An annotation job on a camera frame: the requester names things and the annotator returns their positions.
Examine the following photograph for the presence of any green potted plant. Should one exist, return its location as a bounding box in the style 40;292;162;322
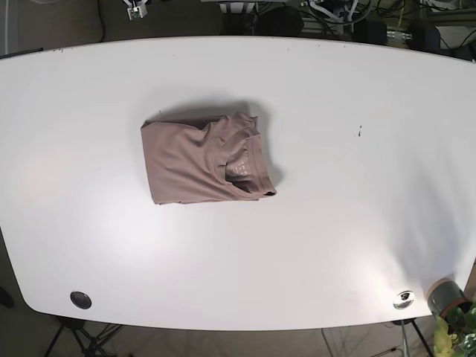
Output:
434;300;475;357

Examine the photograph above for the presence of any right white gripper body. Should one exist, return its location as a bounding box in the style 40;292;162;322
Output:
124;0;148;19

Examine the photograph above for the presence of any dusty pink T-shirt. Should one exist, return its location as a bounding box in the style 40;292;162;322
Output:
141;112;276;205

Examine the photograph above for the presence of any silver table grommet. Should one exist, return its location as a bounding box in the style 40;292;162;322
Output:
393;290;415;310

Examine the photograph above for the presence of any grey plant pot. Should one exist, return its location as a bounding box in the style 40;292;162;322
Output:
425;277;472;318

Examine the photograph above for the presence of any black table grommet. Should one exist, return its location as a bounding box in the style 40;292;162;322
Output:
70;291;92;309

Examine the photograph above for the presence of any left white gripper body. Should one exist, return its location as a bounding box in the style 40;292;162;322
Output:
308;0;358;21

